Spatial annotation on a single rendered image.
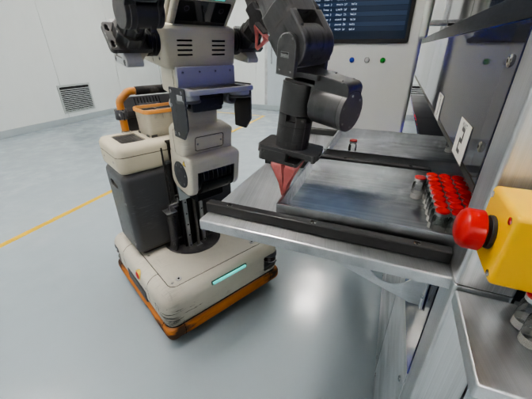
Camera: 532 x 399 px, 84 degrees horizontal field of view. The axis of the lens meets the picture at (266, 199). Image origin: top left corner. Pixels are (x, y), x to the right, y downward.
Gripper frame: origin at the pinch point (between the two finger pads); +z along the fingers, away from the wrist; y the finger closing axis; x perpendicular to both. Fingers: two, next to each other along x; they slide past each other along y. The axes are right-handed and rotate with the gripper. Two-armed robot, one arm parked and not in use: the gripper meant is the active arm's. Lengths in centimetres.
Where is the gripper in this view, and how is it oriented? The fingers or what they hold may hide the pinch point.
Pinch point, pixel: (284, 190)
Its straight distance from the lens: 56.0
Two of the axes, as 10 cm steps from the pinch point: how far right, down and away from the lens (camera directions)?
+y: 9.2, 2.8, -2.8
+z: -1.1, 8.6, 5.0
